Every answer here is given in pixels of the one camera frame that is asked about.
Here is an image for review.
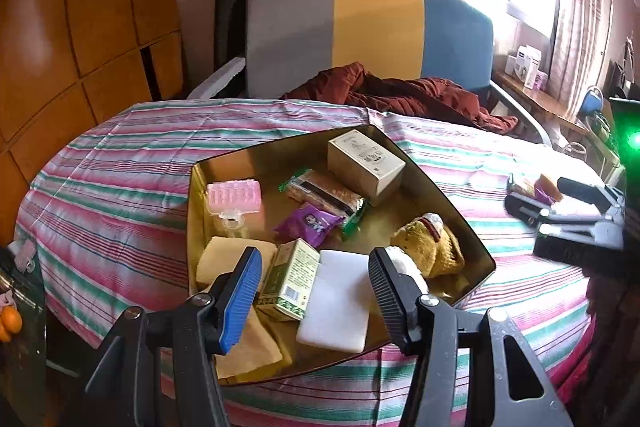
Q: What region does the white box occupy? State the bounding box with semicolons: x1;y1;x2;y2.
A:
504;46;544;82

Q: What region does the white foam block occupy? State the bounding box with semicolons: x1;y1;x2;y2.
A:
296;249;373;354

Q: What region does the gold metal tin tray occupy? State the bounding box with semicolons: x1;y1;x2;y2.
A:
186;124;497;387

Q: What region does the orange fruit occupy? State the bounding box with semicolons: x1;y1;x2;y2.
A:
0;307;24;342

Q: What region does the orange snack packet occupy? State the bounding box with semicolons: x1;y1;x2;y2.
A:
534;173;563;202

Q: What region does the white bed rail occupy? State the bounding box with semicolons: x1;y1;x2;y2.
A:
186;57;247;100

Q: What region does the purple snack packet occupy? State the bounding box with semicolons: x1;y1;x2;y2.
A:
274;202;347;244

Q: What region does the dark red blanket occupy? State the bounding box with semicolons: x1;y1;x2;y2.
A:
280;62;520;136

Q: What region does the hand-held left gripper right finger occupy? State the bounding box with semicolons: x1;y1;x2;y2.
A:
369;247;568;427

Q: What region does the beige cardboard box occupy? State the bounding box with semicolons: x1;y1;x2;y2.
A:
327;130;407;208

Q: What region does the yellow plush toy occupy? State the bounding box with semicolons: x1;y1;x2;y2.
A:
390;213;466;279

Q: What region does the blue chair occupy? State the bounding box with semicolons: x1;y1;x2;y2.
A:
575;85;608;120

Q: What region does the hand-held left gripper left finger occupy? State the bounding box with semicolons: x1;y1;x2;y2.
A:
85;247;263;427

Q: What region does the pink plastic clip case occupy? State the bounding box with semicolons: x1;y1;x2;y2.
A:
205;179;264;228

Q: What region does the green tea box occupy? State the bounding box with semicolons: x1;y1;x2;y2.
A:
255;238;322;323

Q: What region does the green wrapped biscuit pack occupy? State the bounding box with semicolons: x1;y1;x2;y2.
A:
277;169;370;238

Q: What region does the grey metal bed rail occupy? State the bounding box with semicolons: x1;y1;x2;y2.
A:
489;81;553;145

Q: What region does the white sock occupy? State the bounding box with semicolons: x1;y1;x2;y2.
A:
387;246;431;295

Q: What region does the grey yellow blue headboard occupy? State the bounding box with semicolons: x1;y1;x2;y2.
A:
244;0;496;98

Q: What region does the wooden wardrobe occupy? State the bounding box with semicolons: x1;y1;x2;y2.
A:
0;0;188;248

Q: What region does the striped bedsheet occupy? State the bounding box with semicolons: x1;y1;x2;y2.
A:
14;99;603;427

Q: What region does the glass side table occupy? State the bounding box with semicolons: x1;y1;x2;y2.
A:
0;244;51;427

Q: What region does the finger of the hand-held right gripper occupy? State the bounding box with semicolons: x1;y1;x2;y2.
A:
504;194;557;229
556;177;610;208

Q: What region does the wooden desk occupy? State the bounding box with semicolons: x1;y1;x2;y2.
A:
492;69;623;180

